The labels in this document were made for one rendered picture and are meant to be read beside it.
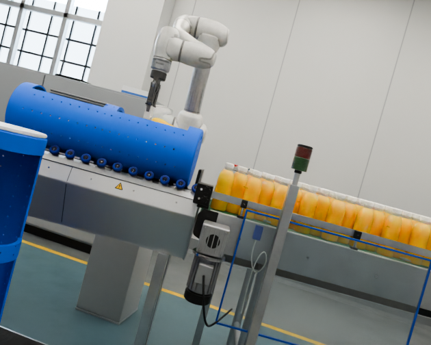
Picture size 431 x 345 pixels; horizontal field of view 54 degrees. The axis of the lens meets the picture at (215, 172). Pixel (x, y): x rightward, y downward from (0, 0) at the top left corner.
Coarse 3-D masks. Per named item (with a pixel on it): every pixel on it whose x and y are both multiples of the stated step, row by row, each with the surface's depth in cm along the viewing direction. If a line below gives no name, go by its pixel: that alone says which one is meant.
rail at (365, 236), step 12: (216, 192) 181; (240, 204) 181; (252, 204) 181; (300, 216) 181; (324, 228) 180; (336, 228) 180; (348, 228) 180; (372, 240) 180; (384, 240) 180; (420, 252) 180
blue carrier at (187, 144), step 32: (32, 96) 191; (32, 128) 190; (64, 128) 188; (96, 128) 188; (128, 128) 189; (160, 128) 191; (192, 128) 196; (96, 160) 197; (128, 160) 191; (160, 160) 189; (192, 160) 188
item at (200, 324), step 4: (208, 304) 231; (208, 308) 231; (200, 312) 232; (200, 316) 232; (200, 320) 232; (200, 324) 232; (204, 324) 232; (196, 328) 232; (200, 328) 232; (196, 332) 232; (200, 332) 232; (196, 336) 232; (200, 336) 232; (196, 340) 232; (192, 344) 232; (196, 344) 232
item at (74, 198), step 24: (48, 168) 190; (72, 168) 191; (48, 192) 192; (72, 192) 191; (96, 192) 189; (120, 192) 189; (144, 192) 190; (48, 216) 196; (72, 216) 195; (96, 216) 194; (120, 216) 192; (144, 216) 191; (168, 216) 190; (192, 216) 188; (120, 240) 196; (144, 240) 195; (168, 240) 194
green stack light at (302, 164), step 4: (296, 160) 162; (300, 160) 162; (304, 160) 162; (308, 160) 162; (292, 164) 164; (296, 164) 162; (300, 164) 162; (304, 164) 162; (308, 164) 163; (292, 168) 167; (296, 168) 162; (300, 168) 162; (304, 168) 162
